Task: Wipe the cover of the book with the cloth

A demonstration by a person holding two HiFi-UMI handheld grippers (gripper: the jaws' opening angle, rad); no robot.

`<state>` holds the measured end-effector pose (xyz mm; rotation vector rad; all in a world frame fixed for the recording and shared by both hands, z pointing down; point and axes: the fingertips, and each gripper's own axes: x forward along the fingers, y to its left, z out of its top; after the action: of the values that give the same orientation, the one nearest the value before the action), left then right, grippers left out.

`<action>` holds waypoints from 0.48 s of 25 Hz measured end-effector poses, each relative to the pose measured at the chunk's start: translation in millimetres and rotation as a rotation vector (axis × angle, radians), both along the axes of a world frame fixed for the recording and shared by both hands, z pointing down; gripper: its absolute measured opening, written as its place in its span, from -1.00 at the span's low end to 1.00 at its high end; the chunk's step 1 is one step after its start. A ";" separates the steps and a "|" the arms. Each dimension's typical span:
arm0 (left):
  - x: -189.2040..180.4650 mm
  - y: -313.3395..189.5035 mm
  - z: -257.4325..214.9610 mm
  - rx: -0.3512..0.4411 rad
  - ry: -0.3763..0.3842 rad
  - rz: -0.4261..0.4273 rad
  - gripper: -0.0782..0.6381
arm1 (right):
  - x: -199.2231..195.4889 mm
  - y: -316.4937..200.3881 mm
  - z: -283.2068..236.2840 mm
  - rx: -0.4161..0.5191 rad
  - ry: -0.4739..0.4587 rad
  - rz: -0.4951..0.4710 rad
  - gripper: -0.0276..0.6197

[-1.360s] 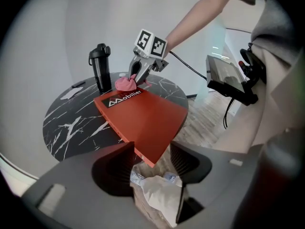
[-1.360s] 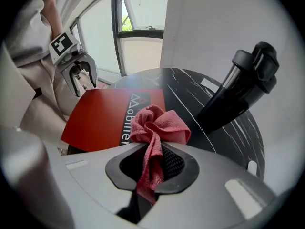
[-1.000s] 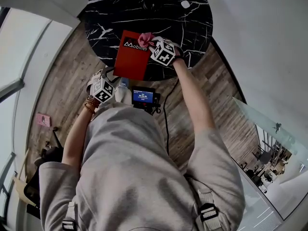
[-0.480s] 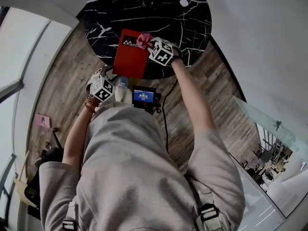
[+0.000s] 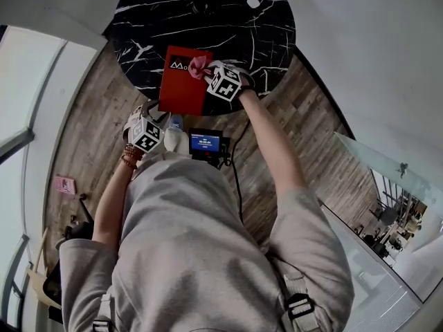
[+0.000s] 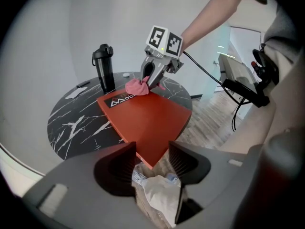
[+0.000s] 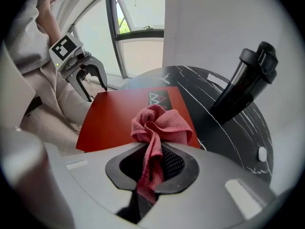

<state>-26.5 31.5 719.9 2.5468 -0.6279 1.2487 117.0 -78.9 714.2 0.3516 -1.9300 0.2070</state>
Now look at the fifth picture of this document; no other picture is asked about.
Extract black window frame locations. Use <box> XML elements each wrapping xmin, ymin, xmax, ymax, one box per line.
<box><xmin>0</xmin><ymin>126</ymin><xmax>35</xmax><ymax>328</ymax></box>

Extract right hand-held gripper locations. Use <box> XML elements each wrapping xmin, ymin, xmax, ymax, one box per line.
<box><xmin>201</xmin><ymin>59</ymin><xmax>256</xmax><ymax>102</ymax></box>

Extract brown bead bracelet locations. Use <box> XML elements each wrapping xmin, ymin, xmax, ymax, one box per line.
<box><xmin>120</xmin><ymin>142</ymin><xmax>145</xmax><ymax>170</ymax></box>

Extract beige trousers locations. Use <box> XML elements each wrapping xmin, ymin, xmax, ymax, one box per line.
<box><xmin>163</xmin><ymin>127</ymin><xmax>192</xmax><ymax>154</ymax></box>

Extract black drinking bottle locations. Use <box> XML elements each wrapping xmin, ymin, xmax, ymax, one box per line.
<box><xmin>192</xmin><ymin>0</ymin><xmax>217</xmax><ymax>15</ymax></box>

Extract frosted glass door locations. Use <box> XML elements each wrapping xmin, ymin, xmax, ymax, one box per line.
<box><xmin>334</xmin><ymin>131</ymin><xmax>443</xmax><ymax>221</ymax></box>

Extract black marble round table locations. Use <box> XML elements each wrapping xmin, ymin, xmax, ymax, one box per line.
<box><xmin>112</xmin><ymin>0</ymin><xmax>298</xmax><ymax>117</ymax></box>

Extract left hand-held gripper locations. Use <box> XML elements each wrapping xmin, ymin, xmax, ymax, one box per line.
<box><xmin>122</xmin><ymin>99</ymin><xmax>172</xmax><ymax>154</ymax></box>

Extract beige strap with black buckle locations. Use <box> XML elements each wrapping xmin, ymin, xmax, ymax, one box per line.
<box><xmin>91</xmin><ymin>292</ymin><xmax>115</xmax><ymax>332</ymax></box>
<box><xmin>280</xmin><ymin>271</ymin><xmax>323</xmax><ymax>332</ymax></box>

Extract person's right forearm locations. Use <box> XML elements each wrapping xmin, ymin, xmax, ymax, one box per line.
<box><xmin>237</xmin><ymin>89</ymin><xmax>312</xmax><ymax>200</ymax></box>

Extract pink cloth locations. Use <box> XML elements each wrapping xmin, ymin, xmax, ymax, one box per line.
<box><xmin>188</xmin><ymin>55</ymin><xmax>214</xmax><ymax>81</ymax></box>

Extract black monitor with blue screen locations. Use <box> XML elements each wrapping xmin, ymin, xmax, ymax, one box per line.
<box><xmin>188</xmin><ymin>127</ymin><xmax>232</xmax><ymax>167</ymax></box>

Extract grey sweatshirt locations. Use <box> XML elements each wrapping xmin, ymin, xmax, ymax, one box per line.
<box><xmin>58</xmin><ymin>150</ymin><xmax>356</xmax><ymax>332</ymax></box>

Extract red hardcover book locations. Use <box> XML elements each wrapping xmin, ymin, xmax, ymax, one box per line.
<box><xmin>157</xmin><ymin>45</ymin><xmax>214</xmax><ymax>116</ymax></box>

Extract black office chair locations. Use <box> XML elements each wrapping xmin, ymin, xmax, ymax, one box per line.
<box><xmin>44</xmin><ymin>192</ymin><xmax>95</xmax><ymax>322</ymax></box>

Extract light wooden frame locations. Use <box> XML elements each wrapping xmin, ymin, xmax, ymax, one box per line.
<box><xmin>26</xmin><ymin>226</ymin><xmax>63</xmax><ymax>311</ymax></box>

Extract pink booklet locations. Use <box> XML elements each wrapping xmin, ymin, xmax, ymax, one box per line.
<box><xmin>54</xmin><ymin>175</ymin><xmax>77</xmax><ymax>196</ymax></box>

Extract person's left forearm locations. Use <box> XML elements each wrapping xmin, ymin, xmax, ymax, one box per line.
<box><xmin>91</xmin><ymin>150</ymin><xmax>146</xmax><ymax>245</ymax></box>

